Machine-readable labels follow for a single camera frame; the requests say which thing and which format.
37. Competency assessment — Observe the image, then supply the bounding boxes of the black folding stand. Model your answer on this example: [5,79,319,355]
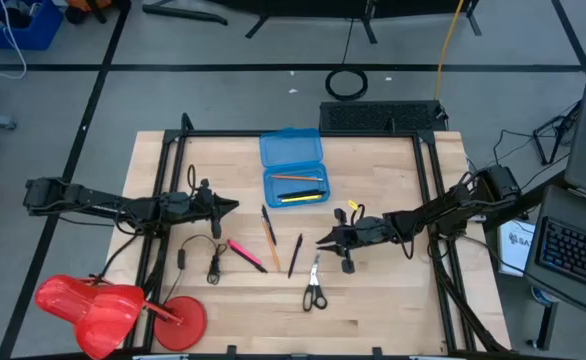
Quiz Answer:
[532,101,582,167]

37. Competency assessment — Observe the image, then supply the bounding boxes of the black floor bar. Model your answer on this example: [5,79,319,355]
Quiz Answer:
[141,3,230,27]

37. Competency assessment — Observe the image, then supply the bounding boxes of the black-handled scissors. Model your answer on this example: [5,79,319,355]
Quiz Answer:
[301,252,330,314]

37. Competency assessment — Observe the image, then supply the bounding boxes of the black lamp cable with switch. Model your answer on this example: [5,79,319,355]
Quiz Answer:
[162,233,230,304]

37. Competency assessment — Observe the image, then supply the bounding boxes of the pink highlighter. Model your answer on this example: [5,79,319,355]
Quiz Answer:
[226,238,264,267]

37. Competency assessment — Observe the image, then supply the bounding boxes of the yellow floor cable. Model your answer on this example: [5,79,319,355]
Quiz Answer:
[432,0,467,102]

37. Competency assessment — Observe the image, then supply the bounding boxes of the black keyboard on table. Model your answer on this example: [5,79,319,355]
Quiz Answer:
[318,100,449,134]

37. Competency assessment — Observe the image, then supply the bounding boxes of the red desk lamp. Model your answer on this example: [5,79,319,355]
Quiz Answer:
[33,273,209,360]

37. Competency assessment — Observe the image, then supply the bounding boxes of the pink marker pen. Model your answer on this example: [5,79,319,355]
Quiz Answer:
[228,244,270,275]

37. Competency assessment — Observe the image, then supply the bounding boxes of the blue storage bin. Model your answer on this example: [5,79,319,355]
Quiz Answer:
[0,0,66,52]

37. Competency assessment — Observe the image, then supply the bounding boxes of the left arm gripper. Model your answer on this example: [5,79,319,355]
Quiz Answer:
[169,178,241,241]

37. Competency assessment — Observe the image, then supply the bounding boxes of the coiled black cable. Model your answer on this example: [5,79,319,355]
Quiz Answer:
[323,66,370,103]

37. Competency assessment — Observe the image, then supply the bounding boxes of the blue plastic supply box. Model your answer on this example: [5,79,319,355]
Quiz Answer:
[258,126,332,210]

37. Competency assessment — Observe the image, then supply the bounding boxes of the white booklet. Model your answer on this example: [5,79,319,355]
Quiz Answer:
[496,218,537,278]

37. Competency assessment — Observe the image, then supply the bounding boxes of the orange and black tool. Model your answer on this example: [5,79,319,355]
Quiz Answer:
[64,0,132,26]

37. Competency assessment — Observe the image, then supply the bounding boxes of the white cable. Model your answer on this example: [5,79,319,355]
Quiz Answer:
[0,0,29,81]

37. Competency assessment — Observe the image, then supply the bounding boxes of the yellow highlighter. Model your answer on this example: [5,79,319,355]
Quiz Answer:
[279,193,324,205]

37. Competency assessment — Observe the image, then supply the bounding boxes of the orange pencil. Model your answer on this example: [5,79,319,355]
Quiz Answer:
[269,173,325,183]
[260,215,282,273]

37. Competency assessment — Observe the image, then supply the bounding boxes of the black partition screen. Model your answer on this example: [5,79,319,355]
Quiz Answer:
[207,0,483,45]

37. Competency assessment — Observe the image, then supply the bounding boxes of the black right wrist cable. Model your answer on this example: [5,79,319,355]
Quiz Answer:
[350,201,418,262]

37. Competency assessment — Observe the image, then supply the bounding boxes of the laptop with lit keyboard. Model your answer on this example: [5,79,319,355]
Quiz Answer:
[522,183,586,322]

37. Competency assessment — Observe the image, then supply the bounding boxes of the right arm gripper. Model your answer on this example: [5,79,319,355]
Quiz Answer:
[315,208,393,276]

